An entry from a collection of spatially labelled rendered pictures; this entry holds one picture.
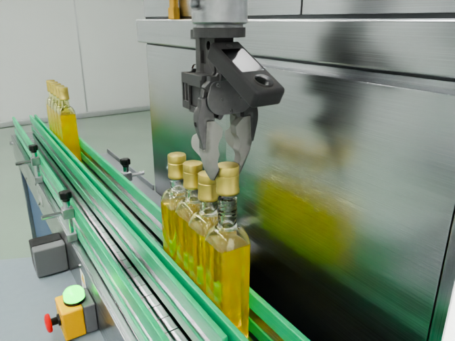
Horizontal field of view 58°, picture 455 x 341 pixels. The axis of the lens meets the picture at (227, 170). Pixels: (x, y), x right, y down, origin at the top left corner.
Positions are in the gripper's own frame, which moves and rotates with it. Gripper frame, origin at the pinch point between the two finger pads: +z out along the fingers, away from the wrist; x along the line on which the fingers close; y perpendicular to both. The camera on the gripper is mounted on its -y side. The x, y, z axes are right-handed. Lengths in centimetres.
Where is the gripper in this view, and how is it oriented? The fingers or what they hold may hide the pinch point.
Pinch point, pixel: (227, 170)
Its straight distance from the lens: 60.9
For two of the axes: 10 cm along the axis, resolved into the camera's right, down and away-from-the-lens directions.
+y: -5.3, -2.9, 8.0
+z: 0.0, 9.4, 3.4
